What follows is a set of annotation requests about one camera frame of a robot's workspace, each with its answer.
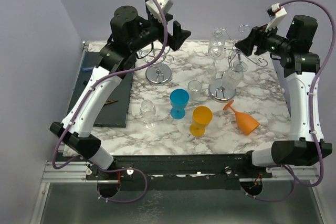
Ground orange plastic goblet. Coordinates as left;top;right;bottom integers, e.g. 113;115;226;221
223;100;260;135

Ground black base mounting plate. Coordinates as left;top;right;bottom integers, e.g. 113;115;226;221
86;154;272;191

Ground round chrome glass rack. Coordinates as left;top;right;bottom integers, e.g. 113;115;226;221
138;47;173;86

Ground yellow plastic goblet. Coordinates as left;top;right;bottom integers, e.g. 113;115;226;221
190;106;213;137

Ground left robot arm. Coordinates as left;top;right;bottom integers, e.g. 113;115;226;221
50;6;191;179

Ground scrolled chrome glass rack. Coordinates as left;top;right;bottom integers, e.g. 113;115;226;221
207;24;268;103

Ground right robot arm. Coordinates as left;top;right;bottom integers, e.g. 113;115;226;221
235;15;332;178

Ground blue handled screwdriver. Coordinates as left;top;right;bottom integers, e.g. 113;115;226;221
81;67;93;72

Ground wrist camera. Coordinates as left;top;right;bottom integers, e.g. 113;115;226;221
265;3;287;31
145;0;173;23

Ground short ribbed clear glass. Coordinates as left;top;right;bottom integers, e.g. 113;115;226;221
187;80;202;100

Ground dark tool mat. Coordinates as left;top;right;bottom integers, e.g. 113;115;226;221
67;51;133;128

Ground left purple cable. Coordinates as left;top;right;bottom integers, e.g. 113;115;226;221
51;0;169;204

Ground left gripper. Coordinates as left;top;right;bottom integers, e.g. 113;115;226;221
130;13;191;52

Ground clear ribbed wine glass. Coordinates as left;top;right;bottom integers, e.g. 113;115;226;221
222;60;248;90

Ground clear stemmed wine glass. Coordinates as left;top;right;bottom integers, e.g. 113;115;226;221
140;100;156;129

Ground small clear wine glass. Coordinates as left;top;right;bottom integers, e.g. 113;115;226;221
208;28;225;49

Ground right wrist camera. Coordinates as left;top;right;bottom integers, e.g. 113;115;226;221
265;3;287;31

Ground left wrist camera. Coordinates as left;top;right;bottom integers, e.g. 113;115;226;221
145;0;173;23

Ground yellow handled pliers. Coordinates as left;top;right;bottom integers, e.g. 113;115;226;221
104;100;117;105

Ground tall clear flute glass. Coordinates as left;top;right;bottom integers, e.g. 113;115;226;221
205;46;226;81

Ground aluminium rail frame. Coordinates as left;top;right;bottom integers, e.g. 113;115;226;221
28;40;321;224

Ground blue plastic goblet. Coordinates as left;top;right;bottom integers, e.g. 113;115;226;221
170;89;190;120

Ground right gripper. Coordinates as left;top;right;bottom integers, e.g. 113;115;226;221
235;20;292;57

